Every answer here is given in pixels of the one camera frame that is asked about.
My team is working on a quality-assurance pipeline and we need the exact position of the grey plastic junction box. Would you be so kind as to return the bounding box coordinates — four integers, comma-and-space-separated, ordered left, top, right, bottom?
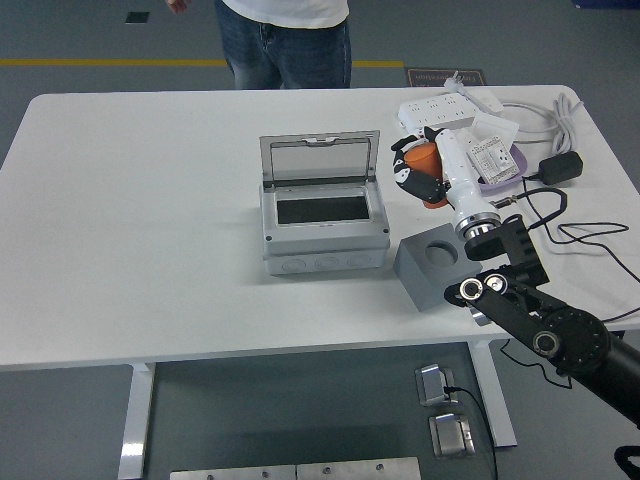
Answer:
258, 179, 392, 277

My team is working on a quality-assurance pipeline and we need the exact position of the white power strip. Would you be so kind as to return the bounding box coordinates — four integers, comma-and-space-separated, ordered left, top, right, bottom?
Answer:
397, 92, 476, 129

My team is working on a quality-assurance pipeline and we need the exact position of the silver metal floor box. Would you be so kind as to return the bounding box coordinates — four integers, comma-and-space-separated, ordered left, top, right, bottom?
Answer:
415, 366, 464, 407
428, 412, 476, 459

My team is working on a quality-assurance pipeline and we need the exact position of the black power adapter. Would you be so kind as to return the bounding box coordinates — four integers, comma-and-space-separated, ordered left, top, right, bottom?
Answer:
538, 150, 585, 188

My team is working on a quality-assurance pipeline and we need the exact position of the white square socket box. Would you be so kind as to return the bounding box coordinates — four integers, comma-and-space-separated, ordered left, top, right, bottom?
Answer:
471, 111, 520, 146

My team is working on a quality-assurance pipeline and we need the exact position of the metal plate with screws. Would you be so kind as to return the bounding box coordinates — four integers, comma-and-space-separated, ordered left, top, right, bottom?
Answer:
169, 464, 297, 480
296, 456, 422, 480

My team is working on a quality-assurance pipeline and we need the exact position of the brown floor sign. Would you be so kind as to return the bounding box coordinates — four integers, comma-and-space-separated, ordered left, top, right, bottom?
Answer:
405, 68, 486, 89

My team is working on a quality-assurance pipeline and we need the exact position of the black cable with plug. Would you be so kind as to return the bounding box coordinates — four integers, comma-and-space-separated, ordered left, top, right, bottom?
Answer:
442, 384, 499, 480

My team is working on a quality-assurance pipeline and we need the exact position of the thin black adapter cable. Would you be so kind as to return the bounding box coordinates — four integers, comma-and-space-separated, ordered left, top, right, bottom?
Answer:
522, 172, 640, 284

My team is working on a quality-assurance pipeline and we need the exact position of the orange cylindrical battery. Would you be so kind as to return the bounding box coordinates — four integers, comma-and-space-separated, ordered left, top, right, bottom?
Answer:
403, 141, 449, 211

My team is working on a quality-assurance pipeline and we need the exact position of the thin black looped cable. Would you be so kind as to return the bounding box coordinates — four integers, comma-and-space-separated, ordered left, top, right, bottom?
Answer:
499, 341, 574, 390

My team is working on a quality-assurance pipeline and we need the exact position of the person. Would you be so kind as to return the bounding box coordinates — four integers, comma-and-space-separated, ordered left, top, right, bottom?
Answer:
214, 0, 353, 91

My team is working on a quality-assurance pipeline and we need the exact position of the smoky transparent box lid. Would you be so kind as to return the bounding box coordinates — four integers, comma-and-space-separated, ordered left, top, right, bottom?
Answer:
258, 129, 382, 189

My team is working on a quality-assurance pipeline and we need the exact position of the grey foam block holder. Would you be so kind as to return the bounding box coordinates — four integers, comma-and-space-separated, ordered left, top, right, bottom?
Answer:
393, 223, 484, 312

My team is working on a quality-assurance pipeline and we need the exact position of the white flat socket panel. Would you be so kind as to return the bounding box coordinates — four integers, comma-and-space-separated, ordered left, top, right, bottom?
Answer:
452, 127, 482, 152

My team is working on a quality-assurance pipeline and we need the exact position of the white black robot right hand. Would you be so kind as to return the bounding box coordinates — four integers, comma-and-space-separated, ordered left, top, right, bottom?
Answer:
389, 126, 497, 230

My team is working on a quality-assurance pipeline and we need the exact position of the purple plastic tray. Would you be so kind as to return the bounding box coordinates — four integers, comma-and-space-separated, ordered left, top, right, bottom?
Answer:
477, 142, 530, 194

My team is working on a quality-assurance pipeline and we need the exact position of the white bundled power cord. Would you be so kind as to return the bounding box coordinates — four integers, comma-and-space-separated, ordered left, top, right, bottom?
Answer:
499, 92, 586, 157

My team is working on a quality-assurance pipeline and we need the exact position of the white table leg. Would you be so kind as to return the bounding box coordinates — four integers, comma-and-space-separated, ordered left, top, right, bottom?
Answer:
118, 362, 157, 480
469, 342, 519, 449

